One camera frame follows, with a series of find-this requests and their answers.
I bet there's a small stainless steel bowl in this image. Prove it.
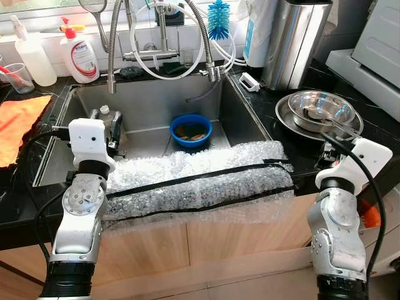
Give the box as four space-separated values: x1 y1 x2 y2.
287 91 356 129

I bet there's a translucent white plastic bottle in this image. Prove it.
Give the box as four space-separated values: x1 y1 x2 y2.
11 16 58 87

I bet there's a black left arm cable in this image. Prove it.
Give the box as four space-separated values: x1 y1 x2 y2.
24 128 71 263

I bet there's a white cylinder water filter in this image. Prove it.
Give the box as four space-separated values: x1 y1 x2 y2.
242 0 279 68

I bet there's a blue plastic bowl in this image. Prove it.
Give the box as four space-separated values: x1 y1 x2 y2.
170 114 213 149

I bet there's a blue bottle brush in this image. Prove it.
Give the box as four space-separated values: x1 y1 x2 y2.
206 0 232 41

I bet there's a metal spoon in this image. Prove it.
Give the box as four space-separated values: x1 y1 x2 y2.
303 111 362 137

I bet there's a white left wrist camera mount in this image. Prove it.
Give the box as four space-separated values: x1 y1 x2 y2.
67 117 118 173

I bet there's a tall stainless steel canister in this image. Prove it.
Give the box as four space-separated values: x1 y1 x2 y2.
261 0 333 91

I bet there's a wooden base cabinet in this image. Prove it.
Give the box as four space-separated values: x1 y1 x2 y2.
0 187 376 300

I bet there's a clear bubble wrap sheet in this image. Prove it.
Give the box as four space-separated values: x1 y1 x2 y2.
103 141 296 223

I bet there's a clear plastic cup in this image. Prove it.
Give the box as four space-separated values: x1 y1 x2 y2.
0 61 35 94

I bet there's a wide stainless steel dish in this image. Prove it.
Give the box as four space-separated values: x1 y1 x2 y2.
275 94 364 141

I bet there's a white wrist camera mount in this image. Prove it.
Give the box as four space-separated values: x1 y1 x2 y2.
67 117 118 173
314 137 393 194

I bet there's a dark green scouring pad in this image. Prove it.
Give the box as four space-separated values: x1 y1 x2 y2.
119 66 146 79

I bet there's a stainless steel sink basin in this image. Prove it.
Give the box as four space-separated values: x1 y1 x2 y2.
32 72 273 187

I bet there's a chrome flexible-neck tap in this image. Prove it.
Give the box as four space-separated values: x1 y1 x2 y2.
122 0 223 84

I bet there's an orange cloth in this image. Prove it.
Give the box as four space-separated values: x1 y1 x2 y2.
0 95 52 168

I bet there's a clear bottle with white cap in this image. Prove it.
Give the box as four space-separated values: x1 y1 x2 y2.
94 105 124 138

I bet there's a white red-pump soap bottle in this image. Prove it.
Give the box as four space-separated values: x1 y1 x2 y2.
61 17 101 84

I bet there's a steel spring gooseneck faucet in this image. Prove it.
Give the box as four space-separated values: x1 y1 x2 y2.
106 0 126 94

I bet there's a small white plastic clip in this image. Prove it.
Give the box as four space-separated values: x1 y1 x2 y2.
239 72 261 93

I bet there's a metal mesh strainer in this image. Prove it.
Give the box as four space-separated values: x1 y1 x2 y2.
78 0 113 52

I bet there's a white washing machine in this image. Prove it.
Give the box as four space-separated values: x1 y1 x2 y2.
366 181 400 276

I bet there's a looped white plastic hose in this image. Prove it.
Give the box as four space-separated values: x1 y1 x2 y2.
128 3 207 80

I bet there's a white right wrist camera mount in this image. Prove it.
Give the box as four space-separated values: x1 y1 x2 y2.
314 137 393 194

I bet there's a grey white countertop appliance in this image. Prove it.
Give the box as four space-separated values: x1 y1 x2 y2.
325 0 400 123

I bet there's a small orange object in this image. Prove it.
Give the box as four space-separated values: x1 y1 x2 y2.
362 203 383 229

